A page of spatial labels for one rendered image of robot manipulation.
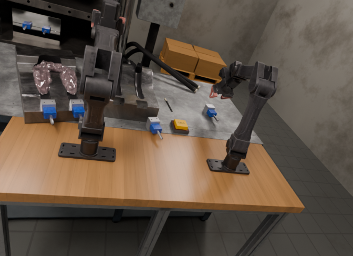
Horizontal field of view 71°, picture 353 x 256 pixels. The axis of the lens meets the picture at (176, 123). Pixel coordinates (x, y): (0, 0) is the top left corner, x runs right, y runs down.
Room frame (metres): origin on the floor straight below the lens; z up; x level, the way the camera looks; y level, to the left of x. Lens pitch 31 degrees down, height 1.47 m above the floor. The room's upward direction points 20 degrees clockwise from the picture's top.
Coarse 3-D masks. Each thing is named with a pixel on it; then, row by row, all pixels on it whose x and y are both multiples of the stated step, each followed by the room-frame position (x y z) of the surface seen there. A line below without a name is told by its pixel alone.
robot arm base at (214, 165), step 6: (228, 156) 0.89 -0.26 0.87; (210, 162) 0.88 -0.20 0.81; (216, 162) 0.90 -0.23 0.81; (222, 162) 0.91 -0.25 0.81; (228, 162) 0.88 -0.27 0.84; (234, 162) 0.88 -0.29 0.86; (240, 162) 0.96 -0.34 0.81; (210, 168) 0.85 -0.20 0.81; (216, 168) 0.86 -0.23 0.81; (222, 168) 0.87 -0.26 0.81; (228, 168) 0.88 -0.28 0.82; (234, 168) 0.88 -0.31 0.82; (240, 168) 0.92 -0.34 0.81; (246, 168) 0.94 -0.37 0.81; (246, 174) 0.91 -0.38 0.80
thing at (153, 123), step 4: (148, 120) 0.97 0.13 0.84; (152, 120) 0.97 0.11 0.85; (156, 120) 0.98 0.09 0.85; (148, 124) 0.97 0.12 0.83; (152, 124) 0.96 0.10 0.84; (156, 124) 0.97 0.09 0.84; (148, 128) 0.96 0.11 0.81; (152, 128) 0.94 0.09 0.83; (156, 128) 0.94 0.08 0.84; (160, 128) 0.95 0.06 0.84; (152, 132) 0.93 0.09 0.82; (156, 132) 0.94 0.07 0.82; (160, 132) 0.95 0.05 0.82; (160, 136) 0.91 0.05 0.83
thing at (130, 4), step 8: (120, 0) 2.27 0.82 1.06; (128, 0) 1.65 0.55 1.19; (120, 8) 2.27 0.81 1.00; (128, 8) 1.65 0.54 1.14; (120, 16) 2.28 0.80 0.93; (128, 16) 1.65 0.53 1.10; (128, 24) 1.66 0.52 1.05; (128, 32) 1.67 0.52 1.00; (120, 40) 1.65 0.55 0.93; (120, 48) 1.65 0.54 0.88
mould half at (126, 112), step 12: (108, 72) 1.17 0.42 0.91; (132, 72) 1.25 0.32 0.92; (144, 72) 1.29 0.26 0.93; (132, 84) 1.18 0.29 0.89; (144, 84) 1.22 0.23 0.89; (120, 96) 1.01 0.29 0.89; (132, 96) 1.05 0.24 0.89; (144, 96) 1.10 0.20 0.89; (108, 108) 0.94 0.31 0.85; (120, 108) 0.96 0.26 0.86; (132, 108) 0.98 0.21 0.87; (156, 108) 1.03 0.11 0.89; (144, 120) 1.01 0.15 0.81
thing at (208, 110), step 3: (207, 105) 1.33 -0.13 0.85; (210, 105) 1.34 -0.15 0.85; (204, 108) 1.33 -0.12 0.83; (207, 108) 1.31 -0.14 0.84; (210, 108) 1.32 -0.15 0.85; (213, 108) 1.33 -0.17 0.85; (204, 111) 1.32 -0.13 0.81; (207, 111) 1.31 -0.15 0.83; (210, 111) 1.29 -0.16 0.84; (213, 111) 1.31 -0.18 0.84; (207, 114) 1.30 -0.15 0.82; (210, 114) 1.28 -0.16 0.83; (213, 114) 1.29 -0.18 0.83; (216, 114) 1.30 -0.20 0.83; (216, 120) 1.24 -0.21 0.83
